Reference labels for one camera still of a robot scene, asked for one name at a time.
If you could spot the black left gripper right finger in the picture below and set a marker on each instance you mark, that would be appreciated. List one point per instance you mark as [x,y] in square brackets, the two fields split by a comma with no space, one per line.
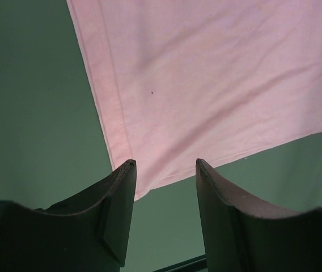
[243,232]

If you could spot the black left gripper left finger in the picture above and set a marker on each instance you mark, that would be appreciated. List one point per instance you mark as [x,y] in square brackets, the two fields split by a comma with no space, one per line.
[88,231]

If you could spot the pink t shirt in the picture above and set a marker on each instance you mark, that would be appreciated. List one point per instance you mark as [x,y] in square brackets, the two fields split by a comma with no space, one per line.
[174,81]

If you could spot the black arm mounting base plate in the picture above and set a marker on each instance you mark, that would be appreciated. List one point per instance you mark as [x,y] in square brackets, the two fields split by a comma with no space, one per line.
[192,265]

